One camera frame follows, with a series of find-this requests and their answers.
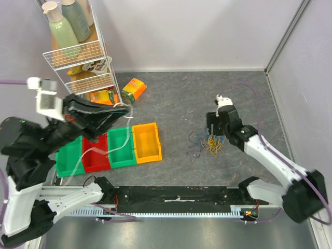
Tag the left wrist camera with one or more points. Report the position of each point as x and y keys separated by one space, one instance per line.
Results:
x=47 y=102

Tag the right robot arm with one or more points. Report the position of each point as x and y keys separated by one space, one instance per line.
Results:
x=300 y=193

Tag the light green bottle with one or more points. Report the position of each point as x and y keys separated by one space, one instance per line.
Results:
x=61 y=29

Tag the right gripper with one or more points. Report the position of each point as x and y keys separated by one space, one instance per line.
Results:
x=216 y=124

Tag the orange juice carton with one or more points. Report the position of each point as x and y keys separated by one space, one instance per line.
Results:
x=133 y=90

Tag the green bin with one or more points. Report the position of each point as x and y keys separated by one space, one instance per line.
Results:
x=121 y=149
x=67 y=157

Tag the far left green bin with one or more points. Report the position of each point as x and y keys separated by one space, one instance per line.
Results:
x=67 y=157

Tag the white snack pouch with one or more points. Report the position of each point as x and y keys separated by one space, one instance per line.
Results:
x=98 y=67

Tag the white cable duct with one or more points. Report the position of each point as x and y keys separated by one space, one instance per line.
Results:
x=93 y=211

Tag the red bin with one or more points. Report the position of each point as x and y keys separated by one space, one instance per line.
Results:
x=93 y=161

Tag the yellow snack bag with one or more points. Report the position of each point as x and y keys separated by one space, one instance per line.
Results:
x=75 y=70

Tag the pink bottle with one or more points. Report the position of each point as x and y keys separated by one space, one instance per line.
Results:
x=86 y=7

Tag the orange bin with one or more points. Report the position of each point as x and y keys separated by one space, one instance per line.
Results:
x=147 y=146

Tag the white wire shelf rack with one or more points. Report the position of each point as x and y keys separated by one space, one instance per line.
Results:
x=90 y=50

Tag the grey green bottle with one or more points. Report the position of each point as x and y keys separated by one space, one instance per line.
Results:
x=77 y=19

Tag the aluminium corner post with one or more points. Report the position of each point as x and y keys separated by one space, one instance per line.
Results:
x=287 y=34

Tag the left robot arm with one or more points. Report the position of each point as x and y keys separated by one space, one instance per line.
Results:
x=28 y=147

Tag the orange yellow box in rack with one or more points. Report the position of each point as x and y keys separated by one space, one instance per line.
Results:
x=107 y=97

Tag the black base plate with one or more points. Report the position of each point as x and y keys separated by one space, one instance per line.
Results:
x=176 y=198

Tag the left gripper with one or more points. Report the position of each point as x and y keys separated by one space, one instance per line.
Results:
x=92 y=118

